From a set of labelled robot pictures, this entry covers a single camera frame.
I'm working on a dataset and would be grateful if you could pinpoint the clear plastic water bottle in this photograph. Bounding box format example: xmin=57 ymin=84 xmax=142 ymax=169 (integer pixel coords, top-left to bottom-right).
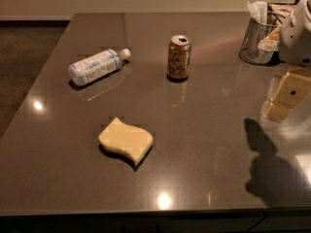
xmin=68 ymin=49 xmax=131 ymax=86

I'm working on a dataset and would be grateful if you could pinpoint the orange La Croix can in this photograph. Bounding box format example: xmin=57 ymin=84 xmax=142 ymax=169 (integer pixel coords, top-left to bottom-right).
xmin=167 ymin=35 xmax=191 ymax=81

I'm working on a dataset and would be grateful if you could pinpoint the white crumpled napkin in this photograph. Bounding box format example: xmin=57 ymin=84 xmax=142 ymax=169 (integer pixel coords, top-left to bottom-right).
xmin=247 ymin=1 xmax=267 ymax=24

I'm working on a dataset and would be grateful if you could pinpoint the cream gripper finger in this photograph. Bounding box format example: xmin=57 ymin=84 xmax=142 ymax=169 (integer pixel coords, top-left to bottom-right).
xmin=261 ymin=69 xmax=311 ymax=122
xmin=258 ymin=26 xmax=281 ymax=51

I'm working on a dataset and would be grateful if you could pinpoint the yellow wavy sponge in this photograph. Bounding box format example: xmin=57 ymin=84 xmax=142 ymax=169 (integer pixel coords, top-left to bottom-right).
xmin=98 ymin=117 xmax=154 ymax=166

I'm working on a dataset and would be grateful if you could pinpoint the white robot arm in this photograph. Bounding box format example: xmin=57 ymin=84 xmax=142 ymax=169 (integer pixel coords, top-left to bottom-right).
xmin=258 ymin=0 xmax=311 ymax=122

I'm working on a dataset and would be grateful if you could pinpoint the metal mesh cup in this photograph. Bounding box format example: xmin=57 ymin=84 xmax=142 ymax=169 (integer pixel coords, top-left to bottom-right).
xmin=239 ymin=18 xmax=279 ymax=66

